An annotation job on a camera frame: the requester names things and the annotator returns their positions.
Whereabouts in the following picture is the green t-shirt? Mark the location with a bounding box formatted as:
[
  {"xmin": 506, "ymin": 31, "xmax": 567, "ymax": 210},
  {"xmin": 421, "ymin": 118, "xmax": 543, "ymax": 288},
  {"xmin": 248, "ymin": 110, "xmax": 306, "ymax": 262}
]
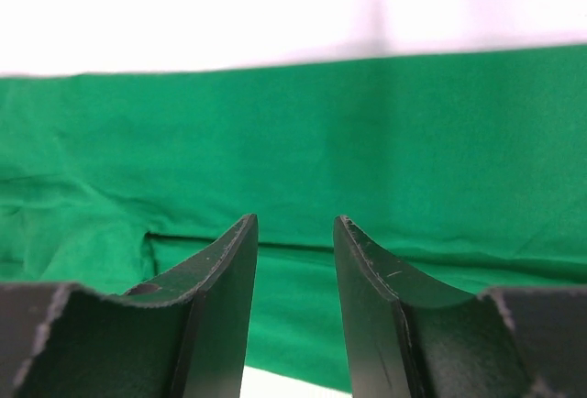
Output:
[{"xmin": 1, "ymin": 45, "xmax": 586, "ymax": 391}]

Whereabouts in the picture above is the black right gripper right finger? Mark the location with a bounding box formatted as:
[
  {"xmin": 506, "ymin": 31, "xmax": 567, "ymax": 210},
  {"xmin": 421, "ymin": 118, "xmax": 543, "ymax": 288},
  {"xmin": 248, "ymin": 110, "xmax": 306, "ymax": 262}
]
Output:
[{"xmin": 333, "ymin": 216, "xmax": 586, "ymax": 397}]

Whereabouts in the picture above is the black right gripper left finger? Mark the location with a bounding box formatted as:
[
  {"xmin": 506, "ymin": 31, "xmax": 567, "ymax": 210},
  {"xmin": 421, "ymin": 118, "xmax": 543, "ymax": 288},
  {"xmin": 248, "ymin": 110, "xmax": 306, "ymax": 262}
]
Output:
[{"xmin": 1, "ymin": 214, "xmax": 258, "ymax": 397}]

